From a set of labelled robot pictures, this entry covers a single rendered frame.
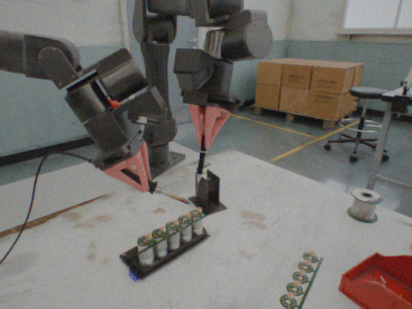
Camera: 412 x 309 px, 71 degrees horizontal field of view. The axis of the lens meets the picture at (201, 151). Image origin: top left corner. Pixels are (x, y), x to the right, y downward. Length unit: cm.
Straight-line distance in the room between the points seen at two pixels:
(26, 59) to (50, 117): 267
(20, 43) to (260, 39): 34
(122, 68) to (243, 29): 19
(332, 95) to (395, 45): 125
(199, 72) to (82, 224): 41
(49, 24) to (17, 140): 108
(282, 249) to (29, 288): 43
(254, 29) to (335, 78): 335
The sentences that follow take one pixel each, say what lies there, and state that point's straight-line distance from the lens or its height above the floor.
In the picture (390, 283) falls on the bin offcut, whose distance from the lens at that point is 59.
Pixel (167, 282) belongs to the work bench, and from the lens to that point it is 52.
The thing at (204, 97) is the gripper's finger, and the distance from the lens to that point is 51.
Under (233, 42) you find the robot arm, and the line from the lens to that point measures 48.
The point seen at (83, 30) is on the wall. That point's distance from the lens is 319.
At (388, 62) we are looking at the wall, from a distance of 476.
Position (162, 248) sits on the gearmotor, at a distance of 52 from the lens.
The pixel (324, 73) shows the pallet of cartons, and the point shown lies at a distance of 384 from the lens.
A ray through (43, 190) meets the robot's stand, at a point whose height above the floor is 75.
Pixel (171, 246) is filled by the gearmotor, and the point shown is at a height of 78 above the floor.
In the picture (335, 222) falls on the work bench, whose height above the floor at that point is 75.
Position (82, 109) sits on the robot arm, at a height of 101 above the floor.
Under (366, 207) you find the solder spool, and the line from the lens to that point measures 71.
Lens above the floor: 113
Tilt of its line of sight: 23 degrees down
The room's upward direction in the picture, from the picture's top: straight up
